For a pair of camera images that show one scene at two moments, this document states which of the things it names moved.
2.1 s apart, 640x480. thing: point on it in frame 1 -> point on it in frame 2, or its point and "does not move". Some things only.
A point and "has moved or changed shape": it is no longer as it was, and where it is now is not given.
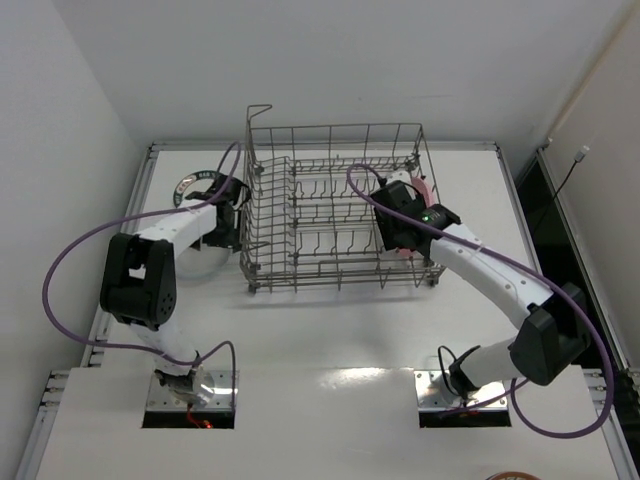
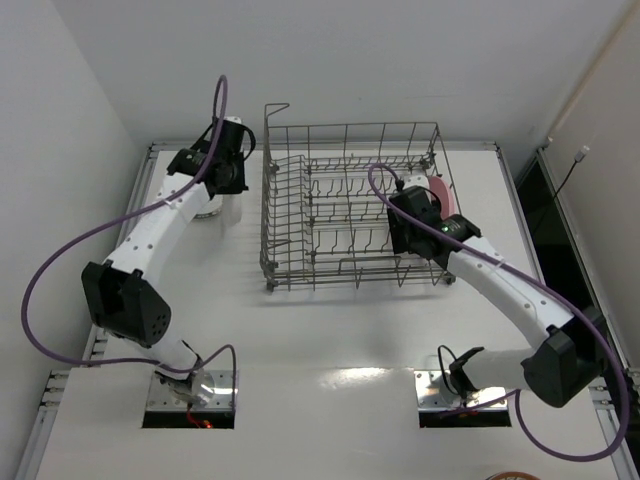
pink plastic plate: x=429 y=198 has moved or changed shape
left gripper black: x=228 y=231 -> x=232 y=179
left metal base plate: x=160 y=397 does not move
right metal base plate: x=429 y=400 does not move
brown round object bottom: x=513 y=474 does not move
